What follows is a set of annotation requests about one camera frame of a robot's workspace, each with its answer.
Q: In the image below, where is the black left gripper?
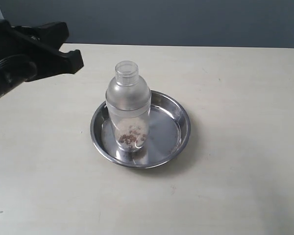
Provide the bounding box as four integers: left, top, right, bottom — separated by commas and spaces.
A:
0, 20, 84, 98

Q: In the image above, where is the clear plastic shaker bottle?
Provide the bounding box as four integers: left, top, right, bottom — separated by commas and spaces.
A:
105, 61, 151, 152

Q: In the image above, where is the round stainless steel tray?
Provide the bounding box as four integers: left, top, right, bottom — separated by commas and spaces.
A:
90, 91, 191, 169

